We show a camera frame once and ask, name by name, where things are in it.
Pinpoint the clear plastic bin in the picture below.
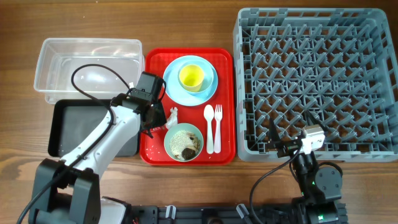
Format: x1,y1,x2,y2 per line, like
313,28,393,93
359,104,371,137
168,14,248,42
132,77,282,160
34,38,145,104

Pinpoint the white plastic spoon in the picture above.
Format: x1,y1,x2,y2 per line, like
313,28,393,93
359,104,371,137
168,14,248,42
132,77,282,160
204,105,215,154

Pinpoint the red snack wrapper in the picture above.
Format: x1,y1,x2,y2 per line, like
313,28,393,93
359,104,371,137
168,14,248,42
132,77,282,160
151,126,166,131

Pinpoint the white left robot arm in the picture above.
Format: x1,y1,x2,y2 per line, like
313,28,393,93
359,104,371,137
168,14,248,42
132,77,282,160
23,92,166,223

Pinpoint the green bowl with food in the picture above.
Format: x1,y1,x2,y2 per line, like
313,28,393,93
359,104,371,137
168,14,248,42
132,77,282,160
164,123,204,162

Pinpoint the grey dishwasher rack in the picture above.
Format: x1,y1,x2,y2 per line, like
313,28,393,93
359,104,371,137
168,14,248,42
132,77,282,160
233,7,397,162

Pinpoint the white tissue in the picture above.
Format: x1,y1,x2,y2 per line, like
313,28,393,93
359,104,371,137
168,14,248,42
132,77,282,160
165,107,178,129

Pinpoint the white plastic fork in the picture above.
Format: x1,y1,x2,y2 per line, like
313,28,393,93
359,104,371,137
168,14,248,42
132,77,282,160
214,105,223,154

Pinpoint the yellow plastic cup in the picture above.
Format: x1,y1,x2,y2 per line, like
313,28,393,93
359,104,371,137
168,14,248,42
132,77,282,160
179,64,205,92

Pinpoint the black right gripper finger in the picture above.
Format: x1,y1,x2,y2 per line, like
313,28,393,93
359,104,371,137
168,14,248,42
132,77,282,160
269,118,280,142
306,111,326,131

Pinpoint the light blue bowl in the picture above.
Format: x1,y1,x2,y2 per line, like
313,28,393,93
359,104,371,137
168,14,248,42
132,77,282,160
178,58,214,95

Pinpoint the black rectangular tray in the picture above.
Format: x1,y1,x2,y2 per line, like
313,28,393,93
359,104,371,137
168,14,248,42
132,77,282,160
47,99,140,157

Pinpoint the light blue plate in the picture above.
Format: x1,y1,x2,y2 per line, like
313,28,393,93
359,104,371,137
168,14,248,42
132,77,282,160
163,55,218,106

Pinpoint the red plastic tray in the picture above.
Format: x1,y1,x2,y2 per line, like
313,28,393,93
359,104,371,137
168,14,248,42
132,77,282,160
145,48,236,166

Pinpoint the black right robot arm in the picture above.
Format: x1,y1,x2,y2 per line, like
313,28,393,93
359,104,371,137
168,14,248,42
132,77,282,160
266,111,348,223

